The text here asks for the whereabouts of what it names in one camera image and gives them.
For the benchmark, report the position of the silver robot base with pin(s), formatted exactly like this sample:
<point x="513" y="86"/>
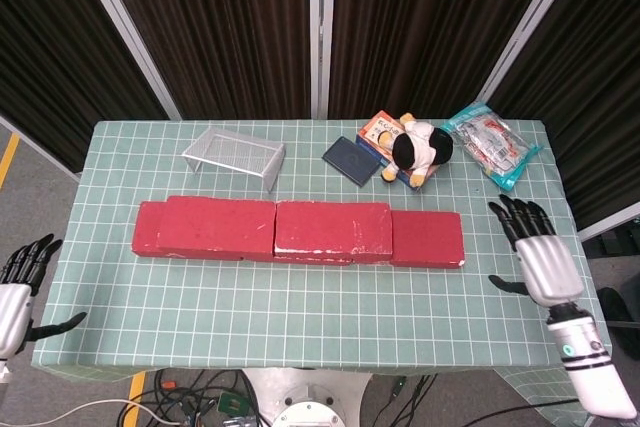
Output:
<point x="305" y="397"/>

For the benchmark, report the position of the grey partition frame post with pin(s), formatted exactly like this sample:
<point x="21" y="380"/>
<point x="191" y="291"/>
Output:
<point x="320" y="32"/>
<point x="127" y="32"/>
<point x="534" y="22"/>

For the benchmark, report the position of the dark blue flat case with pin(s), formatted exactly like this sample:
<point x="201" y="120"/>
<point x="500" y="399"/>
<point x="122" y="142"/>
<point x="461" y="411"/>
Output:
<point x="350" y="159"/>

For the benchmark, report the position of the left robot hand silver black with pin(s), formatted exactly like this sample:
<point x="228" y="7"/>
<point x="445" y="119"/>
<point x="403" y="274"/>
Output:
<point x="15" y="307"/>

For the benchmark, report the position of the green circuit board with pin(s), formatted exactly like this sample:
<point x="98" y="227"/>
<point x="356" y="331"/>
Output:
<point x="232" y="404"/>

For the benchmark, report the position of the black floor equipment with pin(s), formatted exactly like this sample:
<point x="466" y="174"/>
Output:
<point x="620" y="312"/>

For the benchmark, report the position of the teal snack bag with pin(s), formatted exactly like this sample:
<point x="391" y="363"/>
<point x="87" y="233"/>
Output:
<point x="492" y="147"/>

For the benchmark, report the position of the black white plush toy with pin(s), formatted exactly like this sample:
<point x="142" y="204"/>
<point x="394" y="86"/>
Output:
<point x="415" y="147"/>

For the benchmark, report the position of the red foam brick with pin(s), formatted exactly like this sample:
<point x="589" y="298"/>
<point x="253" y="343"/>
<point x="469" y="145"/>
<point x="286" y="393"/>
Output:
<point x="430" y="239"/>
<point x="147" y="229"/>
<point x="330" y="227"/>
<point x="310" y="259"/>
<point x="215" y="227"/>

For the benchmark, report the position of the grey partition frame rail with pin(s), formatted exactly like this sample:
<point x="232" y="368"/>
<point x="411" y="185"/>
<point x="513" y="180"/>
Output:
<point x="610" y="228"/>
<point x="40" y="147"/>

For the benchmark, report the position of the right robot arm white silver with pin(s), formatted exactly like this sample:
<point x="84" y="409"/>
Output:
<point x="585" y="352"/>

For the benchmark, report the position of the green checked tablecloth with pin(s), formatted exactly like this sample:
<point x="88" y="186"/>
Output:
<point x="275" y="312"/>

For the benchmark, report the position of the orange and blue box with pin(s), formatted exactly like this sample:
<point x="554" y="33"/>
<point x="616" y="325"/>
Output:
<point x="372" y="129"/>

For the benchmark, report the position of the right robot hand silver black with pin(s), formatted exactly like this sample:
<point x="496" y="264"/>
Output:
<point x="547" y="267"/>

